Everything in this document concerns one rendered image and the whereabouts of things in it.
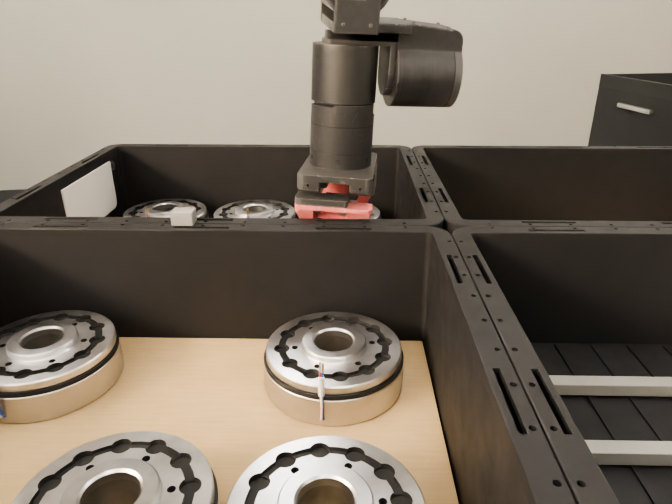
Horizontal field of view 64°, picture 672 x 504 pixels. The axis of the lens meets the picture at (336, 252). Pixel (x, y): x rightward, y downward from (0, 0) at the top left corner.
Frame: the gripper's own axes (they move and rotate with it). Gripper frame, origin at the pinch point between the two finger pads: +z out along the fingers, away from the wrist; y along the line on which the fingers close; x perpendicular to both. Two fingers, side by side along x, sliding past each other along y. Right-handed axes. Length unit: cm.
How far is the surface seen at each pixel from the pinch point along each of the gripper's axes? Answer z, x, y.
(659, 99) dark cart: -3, -84, 129
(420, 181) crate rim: -6.3, -7.9, 5.4
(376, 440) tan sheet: 3.9, -5.2, -21.4
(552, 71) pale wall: 6, -108, 341
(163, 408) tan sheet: 4.6, 10.0, -19.9
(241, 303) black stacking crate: 1.0, 6.9, -10.2
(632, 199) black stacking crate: -0.8, -37.3, 23.7
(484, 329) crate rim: -6.3, -10.4, -23.2
